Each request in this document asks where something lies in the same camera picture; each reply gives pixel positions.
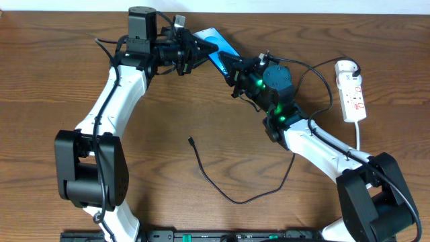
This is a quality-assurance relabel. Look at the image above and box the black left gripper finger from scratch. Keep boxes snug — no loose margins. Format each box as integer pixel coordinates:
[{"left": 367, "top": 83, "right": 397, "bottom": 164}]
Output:
[
  {"left": 192, "top": 34, "right": 219, "bottom": 54},
  {"left": 193, "top": 55, "right": 209, "bottom": 67}
]

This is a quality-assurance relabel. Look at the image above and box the blue screen Galaxy smartphone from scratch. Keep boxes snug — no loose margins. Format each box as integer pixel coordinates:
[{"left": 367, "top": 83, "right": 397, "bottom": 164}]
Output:
[{"left": 191, "top": 27, "right": 241, "bottom": 79}]

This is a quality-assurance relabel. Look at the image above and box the black USB charging cable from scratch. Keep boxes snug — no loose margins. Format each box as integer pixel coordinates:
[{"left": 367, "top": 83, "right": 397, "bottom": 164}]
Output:
[{"left": 187, "top": 56, "right": 362, "bottom": 205}]

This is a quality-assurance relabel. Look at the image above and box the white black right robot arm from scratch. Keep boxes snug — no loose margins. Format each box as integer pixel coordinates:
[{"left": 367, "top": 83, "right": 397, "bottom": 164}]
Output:
[{"left": 218, "top": 51, "right": 423, "bottom": 241}]

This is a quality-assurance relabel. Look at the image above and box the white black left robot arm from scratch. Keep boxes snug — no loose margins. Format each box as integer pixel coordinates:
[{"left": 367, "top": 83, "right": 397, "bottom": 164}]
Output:
[{"left": 54, "top": 7, "right": 218, "bottom": 241}]

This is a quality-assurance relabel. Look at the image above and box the white power strip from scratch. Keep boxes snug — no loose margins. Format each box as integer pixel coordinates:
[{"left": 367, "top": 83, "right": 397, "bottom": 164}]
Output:
[{"left": 336, "top": 72, "right": 367, "bottom": 122}]

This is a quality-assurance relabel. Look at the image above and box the white USB wall charger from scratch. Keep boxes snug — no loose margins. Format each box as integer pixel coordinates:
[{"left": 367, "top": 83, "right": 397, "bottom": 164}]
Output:
[{"left": 335, "top": 59, "right": 361, "bottom": 77}]

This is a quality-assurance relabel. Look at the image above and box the white power strip cord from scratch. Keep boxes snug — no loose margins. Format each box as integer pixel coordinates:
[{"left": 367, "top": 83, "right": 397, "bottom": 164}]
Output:
[{"left": 353, "top": 121, "right": 361, "bottom": 151}]

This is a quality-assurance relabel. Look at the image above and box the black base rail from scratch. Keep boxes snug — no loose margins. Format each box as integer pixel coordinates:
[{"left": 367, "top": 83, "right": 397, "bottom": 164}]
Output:
[{"left": 60, "top": 229, "right": 323, "bottom": 242}]

